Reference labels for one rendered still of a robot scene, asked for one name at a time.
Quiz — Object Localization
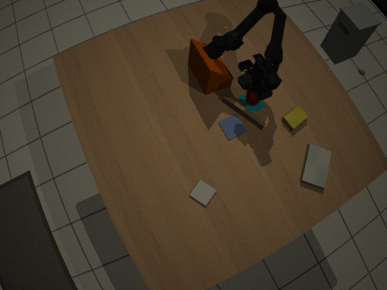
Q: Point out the yellow rectangular block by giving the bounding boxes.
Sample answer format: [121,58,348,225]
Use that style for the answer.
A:
[282,105,308,132]

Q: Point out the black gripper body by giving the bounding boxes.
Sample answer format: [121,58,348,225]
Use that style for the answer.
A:
[238,59,273,100]

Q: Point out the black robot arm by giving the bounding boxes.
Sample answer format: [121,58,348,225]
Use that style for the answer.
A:
[202,0,287,92]

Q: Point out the grey square tile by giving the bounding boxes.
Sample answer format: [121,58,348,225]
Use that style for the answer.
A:
[189,180,217,207]

